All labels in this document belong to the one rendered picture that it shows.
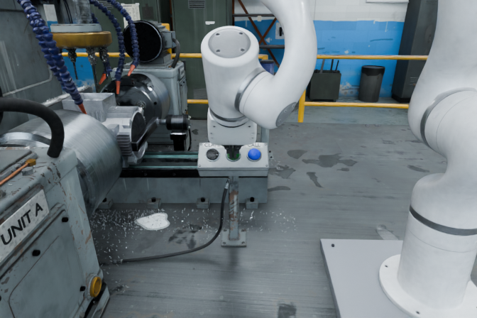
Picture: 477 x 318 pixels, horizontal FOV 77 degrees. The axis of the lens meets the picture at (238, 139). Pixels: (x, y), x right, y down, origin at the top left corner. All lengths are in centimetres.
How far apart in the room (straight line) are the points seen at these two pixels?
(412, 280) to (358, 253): 15
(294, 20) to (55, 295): 53
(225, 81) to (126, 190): 69
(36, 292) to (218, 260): 43
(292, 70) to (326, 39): 551
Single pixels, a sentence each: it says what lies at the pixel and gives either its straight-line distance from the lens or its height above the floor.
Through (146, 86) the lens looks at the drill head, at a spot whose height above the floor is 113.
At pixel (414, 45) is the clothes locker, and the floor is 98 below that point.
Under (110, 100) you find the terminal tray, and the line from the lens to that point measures 104.
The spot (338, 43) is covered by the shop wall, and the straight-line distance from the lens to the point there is 598.
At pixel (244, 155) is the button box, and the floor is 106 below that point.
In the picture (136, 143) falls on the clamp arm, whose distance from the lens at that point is 94.
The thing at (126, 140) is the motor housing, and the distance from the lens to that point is 95.
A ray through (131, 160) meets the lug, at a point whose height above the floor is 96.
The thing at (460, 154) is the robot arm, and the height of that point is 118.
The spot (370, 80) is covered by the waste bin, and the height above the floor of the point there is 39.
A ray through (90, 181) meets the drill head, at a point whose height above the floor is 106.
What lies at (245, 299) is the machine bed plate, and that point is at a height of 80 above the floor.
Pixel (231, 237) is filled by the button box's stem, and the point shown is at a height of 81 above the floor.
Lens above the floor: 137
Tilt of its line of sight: 22 degrees down
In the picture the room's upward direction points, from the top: straight up
